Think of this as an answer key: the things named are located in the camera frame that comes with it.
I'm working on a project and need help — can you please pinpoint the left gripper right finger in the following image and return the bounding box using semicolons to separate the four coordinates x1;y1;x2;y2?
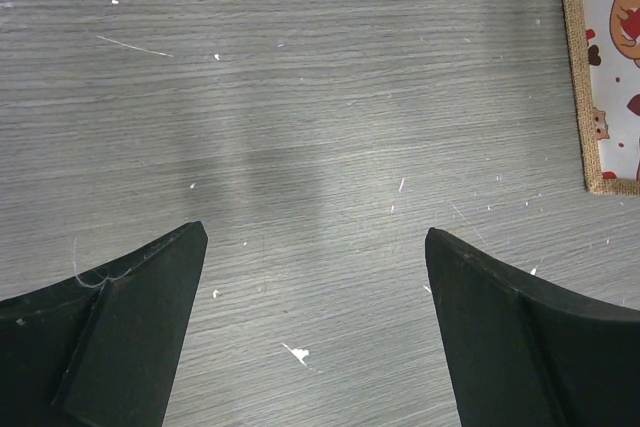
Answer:
425;228;639;426

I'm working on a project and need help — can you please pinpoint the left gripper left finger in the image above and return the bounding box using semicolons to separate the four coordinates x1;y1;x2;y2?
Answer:
1;222;208;426

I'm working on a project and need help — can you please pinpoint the brown burlap canvas bag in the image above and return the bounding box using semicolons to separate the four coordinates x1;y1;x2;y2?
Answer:
562;0;639;196

